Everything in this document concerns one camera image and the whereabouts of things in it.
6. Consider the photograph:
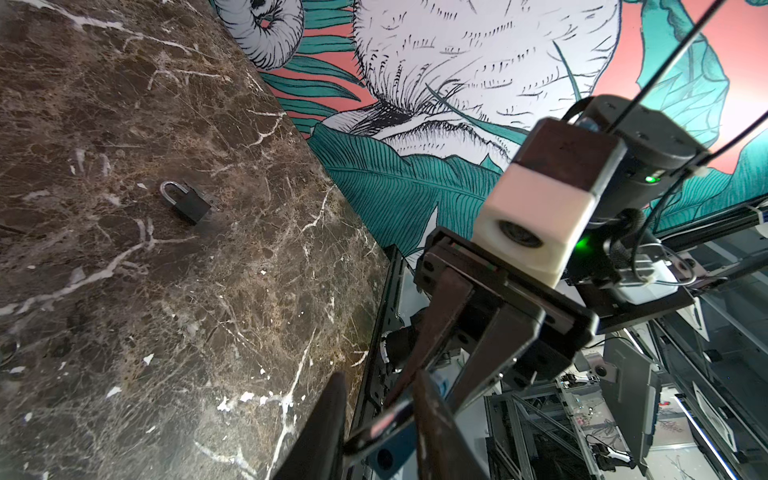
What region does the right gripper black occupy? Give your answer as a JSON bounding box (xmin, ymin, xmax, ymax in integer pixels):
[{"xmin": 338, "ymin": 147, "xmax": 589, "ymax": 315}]
[{"xmin": 384, "ymin": 227, "xmax": 599, "ymax": 413}]

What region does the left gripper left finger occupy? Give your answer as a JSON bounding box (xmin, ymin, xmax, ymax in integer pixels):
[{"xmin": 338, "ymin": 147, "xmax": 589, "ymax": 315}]
[{"xmin": 273, "ymin": 372, "xmax": 347, "ymax": 480}]

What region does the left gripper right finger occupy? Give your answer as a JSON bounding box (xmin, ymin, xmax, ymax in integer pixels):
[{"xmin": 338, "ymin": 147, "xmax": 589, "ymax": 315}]
[{"xmin": 413, "ymin": 370, "xmax": 488, "ymax": 480}]

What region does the blue padlock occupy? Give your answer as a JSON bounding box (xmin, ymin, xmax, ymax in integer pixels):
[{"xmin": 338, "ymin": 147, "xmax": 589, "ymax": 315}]
[{"xmin": 342, "ymin": 398, "xmax": 416, "ymax": 479}]

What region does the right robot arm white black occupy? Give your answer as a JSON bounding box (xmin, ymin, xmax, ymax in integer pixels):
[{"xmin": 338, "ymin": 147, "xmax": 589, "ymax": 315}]
[{"xmin": 384, "ymin": 95, "xmax": 715, "ymax": 411}]

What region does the small black padlock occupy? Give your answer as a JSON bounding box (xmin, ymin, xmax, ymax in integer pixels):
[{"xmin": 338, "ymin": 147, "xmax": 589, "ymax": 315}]
[{"xmin": 159, "ymin": 181, "xmax": 212, "ymax": 225}]

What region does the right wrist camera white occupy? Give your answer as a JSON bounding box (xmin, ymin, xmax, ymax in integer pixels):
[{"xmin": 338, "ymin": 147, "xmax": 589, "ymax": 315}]
[{"xmin": 472, "ymin": 118, "xmax": 627, "ymax": 287}]

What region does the right camera black cable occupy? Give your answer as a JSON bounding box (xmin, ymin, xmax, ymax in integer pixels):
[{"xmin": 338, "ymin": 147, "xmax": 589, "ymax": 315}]
[{"xmin": 605, "ymin": 0, "xmax": 768, "ymax": 169}]

